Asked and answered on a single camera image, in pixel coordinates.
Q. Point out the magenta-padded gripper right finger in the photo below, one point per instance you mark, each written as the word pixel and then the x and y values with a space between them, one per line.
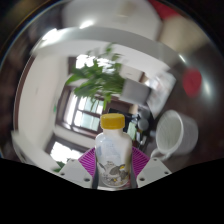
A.
pixel 154 170

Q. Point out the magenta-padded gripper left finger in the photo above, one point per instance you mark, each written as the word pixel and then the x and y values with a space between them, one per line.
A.
pixel 74 170

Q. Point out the yellow-capped clear drink bottle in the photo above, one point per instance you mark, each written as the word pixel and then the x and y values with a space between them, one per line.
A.
pixel 113 150

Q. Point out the white mug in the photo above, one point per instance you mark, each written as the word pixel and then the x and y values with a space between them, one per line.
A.
pixel 173 133

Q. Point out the silver-headed microphone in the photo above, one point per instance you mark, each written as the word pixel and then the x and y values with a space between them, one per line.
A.
pixel 143 124

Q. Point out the dark wooden glazed double door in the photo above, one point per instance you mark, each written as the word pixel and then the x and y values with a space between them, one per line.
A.
pixel 83 116

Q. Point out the flat round red coaster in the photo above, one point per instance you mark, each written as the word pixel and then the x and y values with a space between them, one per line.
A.
pixel 192 82

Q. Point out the red carpeted staircase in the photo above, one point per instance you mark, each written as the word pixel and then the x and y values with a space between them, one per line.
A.
pixel 165 10

